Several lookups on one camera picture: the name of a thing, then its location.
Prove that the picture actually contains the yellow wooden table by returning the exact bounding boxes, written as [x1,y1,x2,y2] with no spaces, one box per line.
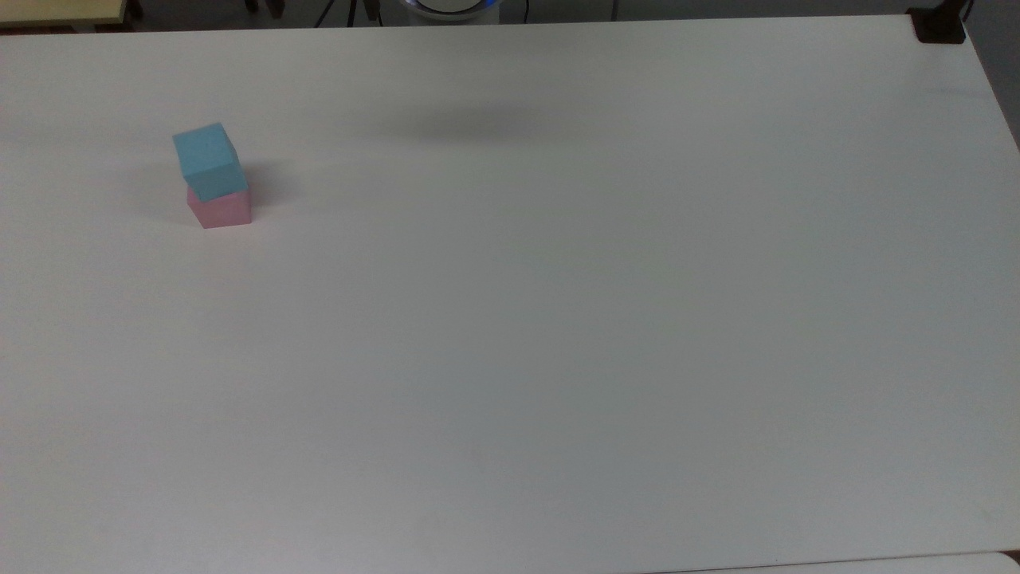
[0,0,130,30]

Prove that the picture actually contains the pink cube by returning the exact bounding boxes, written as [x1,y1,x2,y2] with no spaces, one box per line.
[186,187,253,230]

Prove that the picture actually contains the blue cube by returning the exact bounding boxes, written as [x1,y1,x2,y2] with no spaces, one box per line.
[172,122,250,202]

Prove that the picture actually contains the white robot base blue ring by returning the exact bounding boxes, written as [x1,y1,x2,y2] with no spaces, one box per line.
[403,0,503,26]

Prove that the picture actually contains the black tripod legs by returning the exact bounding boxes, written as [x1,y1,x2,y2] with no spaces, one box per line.
[314,0,380,29]

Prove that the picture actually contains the black table clamp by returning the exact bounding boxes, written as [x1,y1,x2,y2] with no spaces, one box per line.
[907,0,975,45]

